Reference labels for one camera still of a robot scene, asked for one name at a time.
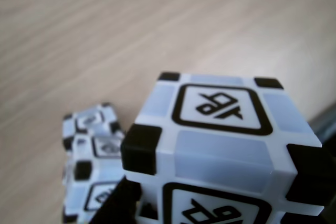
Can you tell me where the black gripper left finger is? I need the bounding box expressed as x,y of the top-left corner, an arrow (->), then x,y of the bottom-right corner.
91,176 -> 144,224

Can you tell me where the white cube layered print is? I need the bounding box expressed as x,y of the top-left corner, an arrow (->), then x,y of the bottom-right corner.
62,102 -> 126,180

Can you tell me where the white cube zigzag print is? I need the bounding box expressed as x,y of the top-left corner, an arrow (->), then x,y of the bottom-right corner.
62,155 -> 127,224

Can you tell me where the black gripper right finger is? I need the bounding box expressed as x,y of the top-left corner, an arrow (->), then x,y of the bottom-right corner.
311,103 -> 336,224

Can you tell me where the white cube crossed print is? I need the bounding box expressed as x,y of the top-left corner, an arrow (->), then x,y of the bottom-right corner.
121,71 -> 324,224

